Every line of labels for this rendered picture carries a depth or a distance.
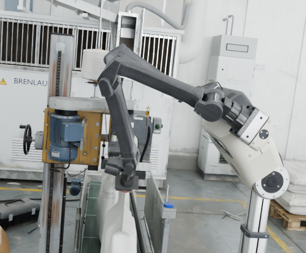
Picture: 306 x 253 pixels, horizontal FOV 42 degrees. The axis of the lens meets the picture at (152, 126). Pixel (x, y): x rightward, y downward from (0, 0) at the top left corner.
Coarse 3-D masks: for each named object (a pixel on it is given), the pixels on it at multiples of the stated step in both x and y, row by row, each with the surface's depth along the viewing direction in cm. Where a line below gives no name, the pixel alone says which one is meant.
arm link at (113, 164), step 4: (108, 160) 166; (112, 160) 166; (116, 160) 167; (120, 160) 167; (108, 164) 166; (112, 164) 165; (116, 164) 165; (120, 164) 165; (128, 164) 160; (132, 164) 160; (108, 168) 166; (112, 168) 166; (116, 168) 166; (124, 168) 162; (128, 168) 161; (132, 168) 160; (104, 172) 168; (108, 172) 167; (112, 172) 166; (116, 172) 166; (128, 172) 163; (132, 172) 164
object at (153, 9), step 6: (186, 0) 516; (192, 0) 519; (132, 6) 455; (138, 6) 460; (144, 6) 462; (150, 6) 466; (186, 6) 513; (192, 6) 521; (126, 12) 455; (156, 12) 472; (162, 12) 478; (186, 12) 513; (162, 18) 481; (168, 18) 484; (186, 18) 514; (174, 24) 492; (186, 24) 516
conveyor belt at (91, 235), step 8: (96, 184) 409; (96, 192) 384; (88, 200) 360; (96, 200) 362; (88, 208) 341; (96, 208) 343; (88, 216) 324; (88, 224) 308; (96, 224) 310; (88, 232) 294; (96, 232) 295; (136, 232) 302; (88, 240) 281; (96, 240) 282; (88, 248) 269; (96, 248) 270
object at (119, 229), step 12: (120, 192) 228; (120, 204) 219; (108, 216) 214; (120, 216) 194; (132, 216) 216; (108, 228) 199; (120, 228) 188; (132, 228) 199; (108, 240) 197; (120, 240) 193; (132, 240) 194; (108, 252) 195; (120, 252) 192; (132, 252) 194
